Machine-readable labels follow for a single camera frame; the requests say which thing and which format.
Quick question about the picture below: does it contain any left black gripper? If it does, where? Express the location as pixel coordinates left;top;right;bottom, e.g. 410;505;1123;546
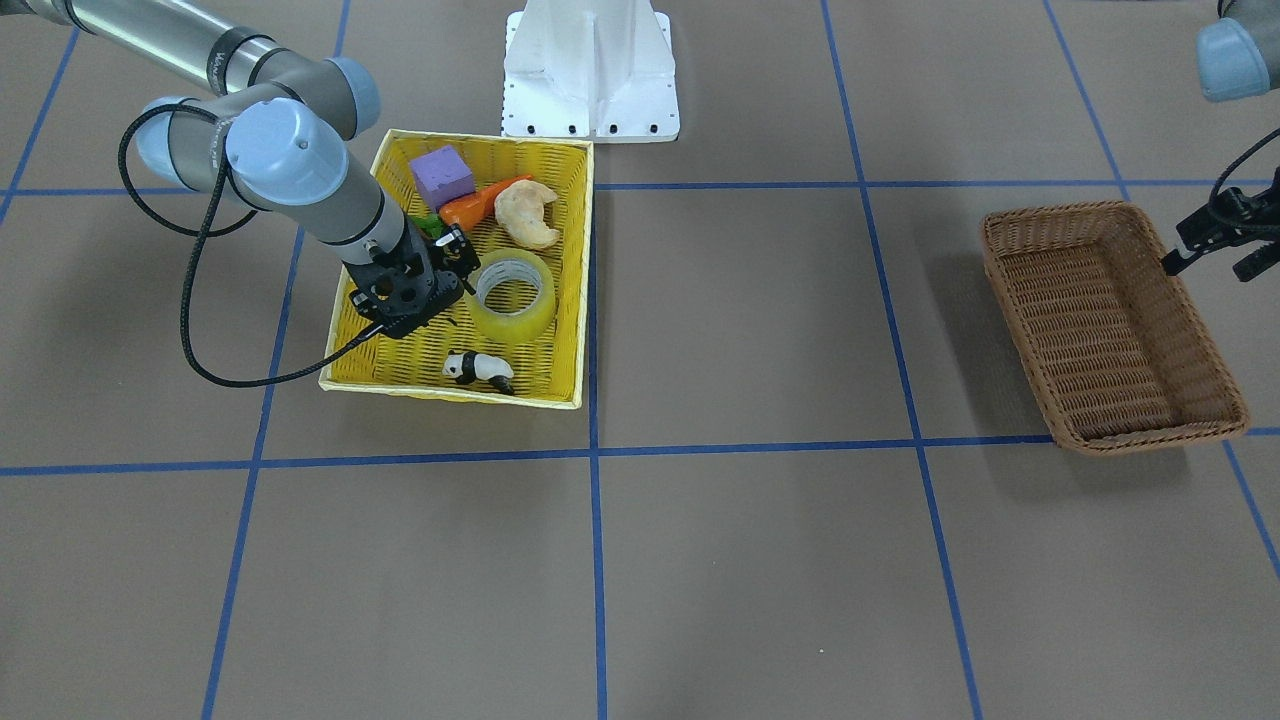
1161;169;1280;283

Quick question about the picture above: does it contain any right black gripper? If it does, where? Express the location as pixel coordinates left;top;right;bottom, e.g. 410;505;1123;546
348;225;477;340

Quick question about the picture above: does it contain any yellow tape roll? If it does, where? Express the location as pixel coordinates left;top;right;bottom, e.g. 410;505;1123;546
465;249;557;345

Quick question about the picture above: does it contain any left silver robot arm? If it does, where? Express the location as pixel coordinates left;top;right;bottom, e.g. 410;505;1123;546
1162;1;1279;283

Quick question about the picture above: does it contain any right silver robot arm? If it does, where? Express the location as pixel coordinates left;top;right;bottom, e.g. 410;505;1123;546
3;1;479;338

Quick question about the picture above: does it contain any yellow plastic basket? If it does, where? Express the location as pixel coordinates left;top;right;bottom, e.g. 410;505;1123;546
319;129;595;410

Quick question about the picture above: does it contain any brown wicker basket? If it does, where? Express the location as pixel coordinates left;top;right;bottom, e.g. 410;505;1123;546
980;201;1251;457

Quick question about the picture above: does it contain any orange toy carrot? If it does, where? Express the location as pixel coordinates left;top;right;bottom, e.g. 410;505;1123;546
436;176;532;232

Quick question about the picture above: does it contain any beige bread toy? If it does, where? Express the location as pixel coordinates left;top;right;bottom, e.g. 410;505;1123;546
494;179;561;251

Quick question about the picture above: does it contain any purple foam cube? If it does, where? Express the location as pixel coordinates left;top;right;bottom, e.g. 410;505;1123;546
408;143;477;210

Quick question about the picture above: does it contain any panda toy figure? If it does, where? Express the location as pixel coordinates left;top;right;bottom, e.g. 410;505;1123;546
442;350;516;396

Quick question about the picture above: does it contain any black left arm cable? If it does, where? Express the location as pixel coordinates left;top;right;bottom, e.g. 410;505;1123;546
1204;126;1280;225

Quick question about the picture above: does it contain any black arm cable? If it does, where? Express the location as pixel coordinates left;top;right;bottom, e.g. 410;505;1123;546
118;102;387;388
1204;126;1280;225

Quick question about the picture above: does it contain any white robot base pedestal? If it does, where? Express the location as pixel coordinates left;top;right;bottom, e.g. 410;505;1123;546
500;1;681;143

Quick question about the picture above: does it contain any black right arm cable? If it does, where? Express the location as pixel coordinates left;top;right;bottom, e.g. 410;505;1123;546
118;102;387;388

